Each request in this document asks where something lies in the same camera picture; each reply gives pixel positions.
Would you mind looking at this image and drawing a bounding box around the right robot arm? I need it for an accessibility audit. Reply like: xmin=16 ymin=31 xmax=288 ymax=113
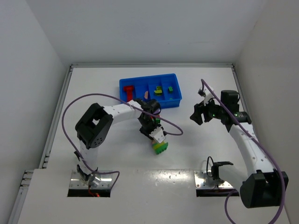
xmin=190 ymin=88 xmax=288 ymax=208

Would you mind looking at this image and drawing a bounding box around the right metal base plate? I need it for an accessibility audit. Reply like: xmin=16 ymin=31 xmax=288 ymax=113
xmin=194 ymin=170 xmax=233 ymax=189

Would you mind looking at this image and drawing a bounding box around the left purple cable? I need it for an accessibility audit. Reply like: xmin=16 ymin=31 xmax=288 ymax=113
xmin=61 ymin=93 xmax=184 ymax=187

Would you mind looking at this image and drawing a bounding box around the green yellow lego stack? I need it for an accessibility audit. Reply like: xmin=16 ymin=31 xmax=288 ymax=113
xmin=151 ymin=140 xmax=168 ymax=154

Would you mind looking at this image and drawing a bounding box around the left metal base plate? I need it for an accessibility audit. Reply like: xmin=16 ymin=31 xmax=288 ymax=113
xmin=69 ymin=170 xmax=112 ymax=190

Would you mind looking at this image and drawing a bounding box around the green red striped lego stack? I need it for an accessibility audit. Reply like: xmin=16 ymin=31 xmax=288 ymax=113
xmin=151 ymin=115 xmax=161 ymax=124

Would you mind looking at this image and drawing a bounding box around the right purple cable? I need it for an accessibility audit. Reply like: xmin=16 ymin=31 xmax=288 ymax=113
xmin=200 ymin=78 xmax=287 ymax=224

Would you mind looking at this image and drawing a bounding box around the metal base plate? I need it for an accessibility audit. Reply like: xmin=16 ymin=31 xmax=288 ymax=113
xmin=69 ymin=170 xmax=112 ymax=190
xmin=194 ymin=170 xmax=233 ymax=189

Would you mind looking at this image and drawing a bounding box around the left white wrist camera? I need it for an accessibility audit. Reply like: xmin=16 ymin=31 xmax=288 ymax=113
xmin=150 ymin=128 xmax=166 ymax=143

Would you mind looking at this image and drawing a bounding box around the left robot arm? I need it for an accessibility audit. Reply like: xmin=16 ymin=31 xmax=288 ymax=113
xmin=75 ymin=98 xmax=168 ymax=182

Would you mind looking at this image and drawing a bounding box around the purple cable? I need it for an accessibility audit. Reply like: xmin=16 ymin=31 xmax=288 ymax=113
xmin=61 ymin=93 xmax=184 ymax=187
xmin=200 ymin=78 xmax=287 ymax=224

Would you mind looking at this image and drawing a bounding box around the blue divided plastic bin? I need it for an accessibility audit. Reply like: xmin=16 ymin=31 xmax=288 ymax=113
xmin=119 ymin=73 xmax=182 ymax=109

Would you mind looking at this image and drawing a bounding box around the red curved lego brick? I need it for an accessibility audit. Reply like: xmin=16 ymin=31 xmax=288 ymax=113
xmin=123 ymin=85 xmax=134 ymax=92

